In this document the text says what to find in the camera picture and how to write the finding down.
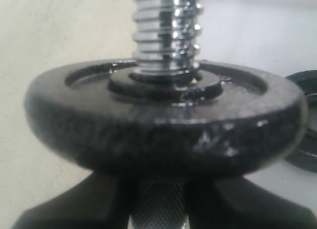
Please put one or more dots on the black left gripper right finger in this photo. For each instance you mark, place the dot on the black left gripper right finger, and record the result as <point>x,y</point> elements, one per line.
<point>239,204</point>

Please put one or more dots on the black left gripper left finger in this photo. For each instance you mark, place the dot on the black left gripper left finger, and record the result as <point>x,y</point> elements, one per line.
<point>98,202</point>

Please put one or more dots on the black iron weight plate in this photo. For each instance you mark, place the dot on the black iron weight plate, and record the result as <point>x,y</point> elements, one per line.
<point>229,120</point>

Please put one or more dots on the chrome threaded dumbbell bar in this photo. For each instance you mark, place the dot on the chrome threaded dumbbell bar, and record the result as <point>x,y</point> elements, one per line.
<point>165,54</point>

